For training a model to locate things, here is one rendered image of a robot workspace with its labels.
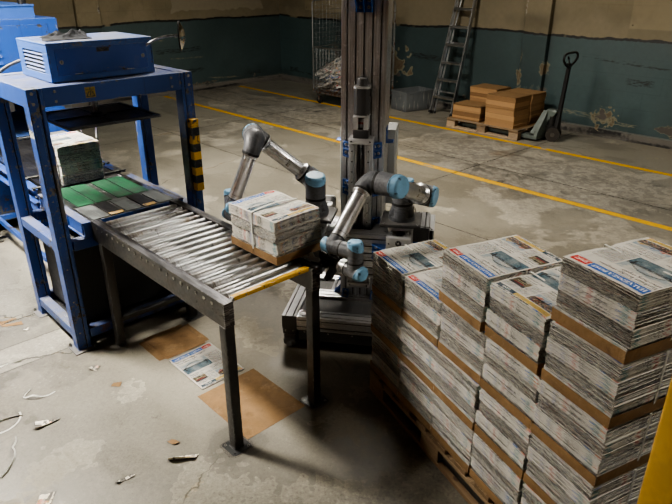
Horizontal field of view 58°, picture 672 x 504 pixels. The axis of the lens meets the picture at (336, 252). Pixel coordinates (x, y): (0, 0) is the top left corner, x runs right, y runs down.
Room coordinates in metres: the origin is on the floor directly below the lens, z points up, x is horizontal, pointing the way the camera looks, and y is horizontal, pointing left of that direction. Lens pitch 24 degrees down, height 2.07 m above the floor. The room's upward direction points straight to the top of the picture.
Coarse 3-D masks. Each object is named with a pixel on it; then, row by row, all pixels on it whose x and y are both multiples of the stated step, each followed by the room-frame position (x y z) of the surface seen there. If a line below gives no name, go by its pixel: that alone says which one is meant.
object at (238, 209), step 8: (264, 192) 3.03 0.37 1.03; (272, 192) 3.03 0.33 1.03; (280, 192) 3.03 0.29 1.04; (240, 200) 2.91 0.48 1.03; (248, 200) 2.91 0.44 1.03; (256, 200) 2.91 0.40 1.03; (264, 200) 2.91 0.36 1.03; (272, 200) 2.91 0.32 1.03; (280, 200) 2.92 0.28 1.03; (232, 208) 2.86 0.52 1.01; (240, 208) 2.81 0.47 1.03; (248, 208) 2.80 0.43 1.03; (232, 216) 2.87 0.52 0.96; (240, 216) 2.81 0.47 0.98; (232, 224) 2.88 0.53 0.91; (240, 224) 2.82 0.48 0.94; (240, 232) 2.83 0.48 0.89; (248, 232) 2.78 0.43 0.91; (248, 240) 2.78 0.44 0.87
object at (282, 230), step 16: (272, 208) 2.80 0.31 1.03; (288, 208) 2.80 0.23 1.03; (304, 208) 2.79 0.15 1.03; (256, 224) 2.71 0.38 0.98; (272, 224) 2.62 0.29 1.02; (288, 224) 2.67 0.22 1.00; (304, 224) 2.73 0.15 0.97; (320, 224) 2.80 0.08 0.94; (272, 240) 2.63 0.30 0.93; (288, 240) 2.66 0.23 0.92; (304, 240) 2.73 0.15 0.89
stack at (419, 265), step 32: (384, 256) 2.68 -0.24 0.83; (416, 256) 2.68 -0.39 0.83; (384, 288) 2.63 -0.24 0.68; (416, 288) 2.38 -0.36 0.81; (384, 320) 2.61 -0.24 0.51; (416, 320) 2.38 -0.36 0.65; (448, 320) 2.16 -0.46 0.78; (384, 352) 2.62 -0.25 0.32; (416, 352) 2.34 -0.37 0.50; (480, 352) 1.98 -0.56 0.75; (384, 384) 2.62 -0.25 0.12; (416, 384) 2.34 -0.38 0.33; (448, 384) 2.12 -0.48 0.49; (512, 384) 1.81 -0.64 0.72; (448, 416) 2.11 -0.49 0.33; (480, 416) 1.93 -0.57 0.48; (512, 416) 1.78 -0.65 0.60; (480, 448) 1.91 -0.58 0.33; (512, 448) 1.75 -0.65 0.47; (448, 480) 2.06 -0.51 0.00; (512, 480) 1.73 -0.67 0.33
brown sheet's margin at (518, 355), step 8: (488, 328) 1.94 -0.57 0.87; (488, 336) 1.94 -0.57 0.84; (496, 336) 1.90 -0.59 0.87; (504, 344) 1.86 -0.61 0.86; (512, 352) 1.82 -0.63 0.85; (520, 352) 1.78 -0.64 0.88; (520, 360) 1.78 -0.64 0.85; (528, 360) 1.74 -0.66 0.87; (528, 368) 1.74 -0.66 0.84; (536, 368) 1.71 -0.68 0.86
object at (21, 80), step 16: (0, 80) 3.40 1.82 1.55; (16, 80) 3.40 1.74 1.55; (32, 80) 3.42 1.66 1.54; (80, 80) 3.42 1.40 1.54; (96, 80) 3.39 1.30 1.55; (112, 80) 3.41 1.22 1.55; (128, 80) 3.47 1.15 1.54; (144, 80) 3.54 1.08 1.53; (160, 80) 3.60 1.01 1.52; (176, 80) 3.67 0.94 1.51; (0, 96) 3.42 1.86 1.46; (16, 96) 3.22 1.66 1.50; (48, 96) 3.17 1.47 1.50; (64, 96) 3.22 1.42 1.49; (80, 96) 3.28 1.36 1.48; (96, 96) 3.34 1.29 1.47; (112, 96) 3.40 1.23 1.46; (128, 96) 3.46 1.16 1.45
